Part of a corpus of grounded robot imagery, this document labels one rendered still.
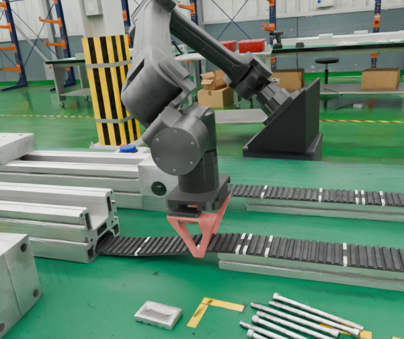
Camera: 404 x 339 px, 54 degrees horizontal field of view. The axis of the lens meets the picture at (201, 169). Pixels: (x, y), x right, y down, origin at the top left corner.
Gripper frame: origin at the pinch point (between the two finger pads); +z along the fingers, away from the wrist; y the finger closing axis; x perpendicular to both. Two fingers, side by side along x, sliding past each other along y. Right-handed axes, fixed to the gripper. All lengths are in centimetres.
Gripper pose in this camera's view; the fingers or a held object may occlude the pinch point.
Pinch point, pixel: (204, 242)
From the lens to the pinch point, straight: 59.2
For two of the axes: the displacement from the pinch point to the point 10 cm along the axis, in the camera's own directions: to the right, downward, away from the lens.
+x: 9.5, 0.4, -3.2
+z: 0.8, 9.4, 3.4
